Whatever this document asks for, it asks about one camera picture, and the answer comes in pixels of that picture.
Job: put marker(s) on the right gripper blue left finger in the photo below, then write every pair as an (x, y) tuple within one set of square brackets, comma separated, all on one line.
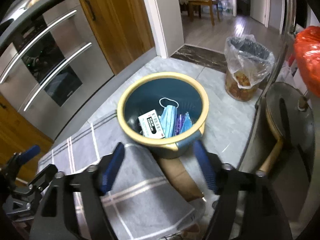
[(108, 169)]

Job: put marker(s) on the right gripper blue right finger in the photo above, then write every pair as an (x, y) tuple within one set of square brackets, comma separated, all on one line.
[(208, 163)]

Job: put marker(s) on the light blue face mask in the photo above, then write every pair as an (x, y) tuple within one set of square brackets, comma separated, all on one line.
[(168, 116), (187, 123)]

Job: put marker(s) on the purple tube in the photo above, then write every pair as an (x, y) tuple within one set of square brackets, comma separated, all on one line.
[(179, 123)]

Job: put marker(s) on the white medicine box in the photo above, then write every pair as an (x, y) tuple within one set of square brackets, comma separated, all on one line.
[(150, 125)]

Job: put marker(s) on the brown cardboard piece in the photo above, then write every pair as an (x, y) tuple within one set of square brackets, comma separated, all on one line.
[(180, 179)]

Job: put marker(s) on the grey plaid floor mat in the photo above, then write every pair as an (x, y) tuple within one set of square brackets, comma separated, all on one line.
[(141, 205)]

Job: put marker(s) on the left wooden cabinet door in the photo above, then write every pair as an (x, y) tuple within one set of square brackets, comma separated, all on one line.
[(18, 135)]

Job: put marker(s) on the wooden cabinet door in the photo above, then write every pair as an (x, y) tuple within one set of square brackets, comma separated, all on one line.
[(18, 135), (122, 30)]

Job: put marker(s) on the teal bin with yellow rim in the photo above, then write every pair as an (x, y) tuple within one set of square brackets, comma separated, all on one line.
[(153, 93)]

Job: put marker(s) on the round metal stool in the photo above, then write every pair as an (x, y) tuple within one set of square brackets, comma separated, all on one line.
[(291, 122)]

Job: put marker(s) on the bin with clear plastic liner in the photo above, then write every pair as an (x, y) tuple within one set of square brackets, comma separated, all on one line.
[(248, 64)]

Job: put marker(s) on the stainless steel built-in oven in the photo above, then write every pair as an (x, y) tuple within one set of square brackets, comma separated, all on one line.
[(52, 66)]

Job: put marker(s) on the orange red plastic bag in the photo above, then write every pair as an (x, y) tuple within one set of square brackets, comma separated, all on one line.
[(307, 54)]

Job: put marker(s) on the large water bottle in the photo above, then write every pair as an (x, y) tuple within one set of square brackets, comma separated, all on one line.
[(226, 7)]

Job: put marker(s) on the right wooden cabinet door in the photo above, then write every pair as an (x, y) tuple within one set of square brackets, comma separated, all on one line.
[(122, 30)]

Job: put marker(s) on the wooden dining chair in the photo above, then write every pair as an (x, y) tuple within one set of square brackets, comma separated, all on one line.
[(209, 3)]

